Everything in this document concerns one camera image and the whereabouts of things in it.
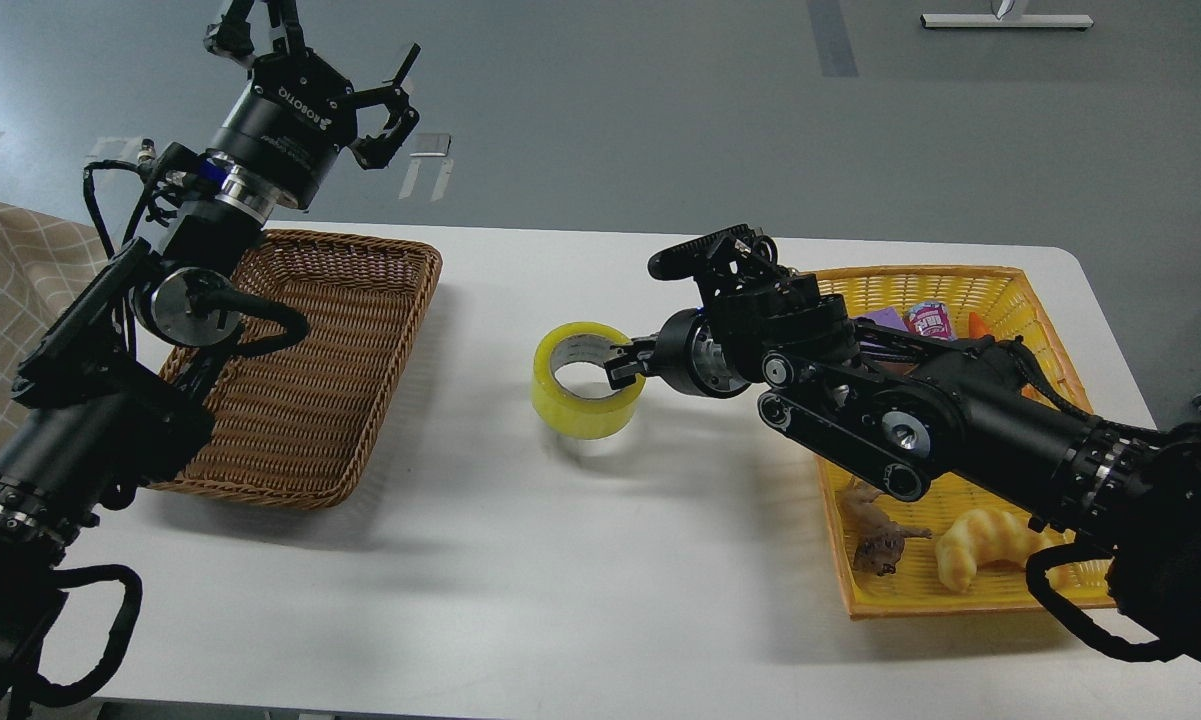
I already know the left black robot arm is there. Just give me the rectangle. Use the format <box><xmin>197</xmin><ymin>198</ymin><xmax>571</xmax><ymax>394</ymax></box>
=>
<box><xmin>0</xmin><ymin>1</ymin><xmax>422</xmax><ymax>719</ymax></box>

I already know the brown wicker basket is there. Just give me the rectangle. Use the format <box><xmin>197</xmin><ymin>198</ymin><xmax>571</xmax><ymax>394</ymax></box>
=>
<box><xmin>161</xmin><ymin>229</ymin><xmax>443</xmax><ymax>510</ymax></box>

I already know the toy carrot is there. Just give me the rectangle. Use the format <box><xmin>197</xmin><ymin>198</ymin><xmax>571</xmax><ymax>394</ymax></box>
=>
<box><xmin>966</xmin><ymin>311</ymin><xmax>994</xmax><ymax>340</ymax></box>

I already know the toy lion figure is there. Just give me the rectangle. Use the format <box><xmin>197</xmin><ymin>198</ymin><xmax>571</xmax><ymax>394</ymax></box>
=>
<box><xmin>839</xmin><ymin>478</ymin><xmax>936</xmax><ymax>577</ymax></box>

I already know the beige checkered cloth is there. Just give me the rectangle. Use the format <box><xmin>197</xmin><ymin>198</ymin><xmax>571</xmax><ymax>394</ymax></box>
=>
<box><xmin>0</xmin><ymin>202</ymin><xmax>106</xmax><ymax>448</ymax></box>

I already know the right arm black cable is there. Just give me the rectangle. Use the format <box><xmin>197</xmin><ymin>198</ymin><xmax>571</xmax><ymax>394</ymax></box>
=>
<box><xmin>1024</xmin><ymin>544</ymin><xmax>1201</xmax><ymax>665</ymax></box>

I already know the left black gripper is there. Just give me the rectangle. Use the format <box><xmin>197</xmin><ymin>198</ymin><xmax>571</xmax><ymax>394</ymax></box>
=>
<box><xmin>204</xmin><ymin>1</ymin><xmax>422</xmax><ymax>210</ymax></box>

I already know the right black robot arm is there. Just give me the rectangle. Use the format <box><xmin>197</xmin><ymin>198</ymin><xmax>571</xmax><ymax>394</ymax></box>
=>
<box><xmin>603</xmin><ymin>226</ymin><xmax>1201</xmax><ymax>662</ymax></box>

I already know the toy croissant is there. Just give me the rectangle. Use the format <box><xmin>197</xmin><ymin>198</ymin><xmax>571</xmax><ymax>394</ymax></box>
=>
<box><xmin>933</xmin><ymin>509</ymin><xmax>1070</xmax><ymax>594</ymax></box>

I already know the purple block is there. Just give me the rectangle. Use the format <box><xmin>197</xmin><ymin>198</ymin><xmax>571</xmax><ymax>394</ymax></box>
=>
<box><xmin>856</xmin><ymin>306</ymin><xmax>912</xmax><ymax>334</ymax></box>

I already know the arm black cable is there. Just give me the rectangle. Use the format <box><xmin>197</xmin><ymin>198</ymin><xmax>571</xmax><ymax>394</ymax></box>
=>
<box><xmin>10</xmin><ymin>564</ymin><xmax>145</xmax><ymax>709</ymax></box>
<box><xmin>1024</xmin><ymin>544</ymin><xmax>1201</xmax><ymax>665</ymax></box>

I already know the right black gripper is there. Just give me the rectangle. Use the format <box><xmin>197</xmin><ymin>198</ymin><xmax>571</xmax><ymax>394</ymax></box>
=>
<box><xmin>605</xmin><ymin>307</ymin><xmax>752</xmax><ymax>398</ymax></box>

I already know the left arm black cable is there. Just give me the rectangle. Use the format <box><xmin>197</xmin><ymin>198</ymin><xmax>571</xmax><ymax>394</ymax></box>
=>
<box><xmin>10</xmin><ymin>564</ymin><xmax>145</xmax><ymax>709</ymax></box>

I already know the yellow tape roll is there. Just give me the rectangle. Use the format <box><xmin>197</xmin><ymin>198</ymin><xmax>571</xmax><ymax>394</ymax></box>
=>
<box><xmin>531</xmin><ymin>322</ymin><xmax>647</xmax><ymax>442</ymax></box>

